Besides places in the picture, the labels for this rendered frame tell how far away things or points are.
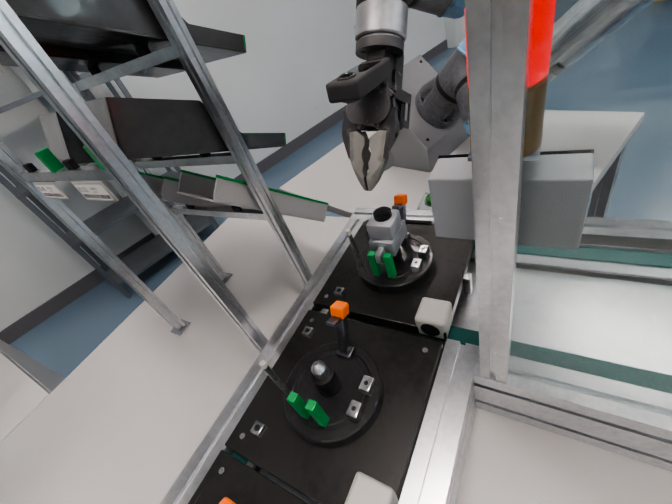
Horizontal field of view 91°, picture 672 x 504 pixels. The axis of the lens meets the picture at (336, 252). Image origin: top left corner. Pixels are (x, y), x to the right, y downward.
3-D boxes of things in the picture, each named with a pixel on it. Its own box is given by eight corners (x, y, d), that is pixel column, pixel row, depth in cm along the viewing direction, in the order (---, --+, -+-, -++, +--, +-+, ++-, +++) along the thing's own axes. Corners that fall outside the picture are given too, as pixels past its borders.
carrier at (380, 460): (312, 315, 61) (285, 269, 53) (444, 349, 48) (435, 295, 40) (230, 451, 47) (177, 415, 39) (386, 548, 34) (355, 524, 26)
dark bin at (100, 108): (245, 144, 70) (241, 107, 67) (286, 146, 62) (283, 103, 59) (91, 156, 50) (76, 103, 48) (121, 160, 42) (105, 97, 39)
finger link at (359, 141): (381, 190, 56) (384, 133, 54) (364, 191, 51) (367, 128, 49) (365, 189, 58) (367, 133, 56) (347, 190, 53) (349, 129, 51)
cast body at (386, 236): (384, 230, 60) (376, 199, 56) (407, 232, 58) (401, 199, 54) (367, 262, 56) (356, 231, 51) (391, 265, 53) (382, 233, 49)
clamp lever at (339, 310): (342, 343, 49) (336, 299, 46) (354, 347, 48) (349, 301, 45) (329, 358, 46) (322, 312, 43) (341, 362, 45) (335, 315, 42)
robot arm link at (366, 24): (395, -9, 42) (342, 7, 46) (393, 31, 43) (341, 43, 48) (416, 15, 48) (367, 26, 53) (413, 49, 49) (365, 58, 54)
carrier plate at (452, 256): (365, 227, 75) (363, 220, 74) (477, 235, 63) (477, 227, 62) (316, 309, 62) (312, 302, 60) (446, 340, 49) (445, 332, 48)
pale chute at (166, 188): (245, 211, 91) (248, 195, 91) (276, 218, 83) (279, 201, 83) (134, 192, 69) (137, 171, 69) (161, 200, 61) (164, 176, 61)
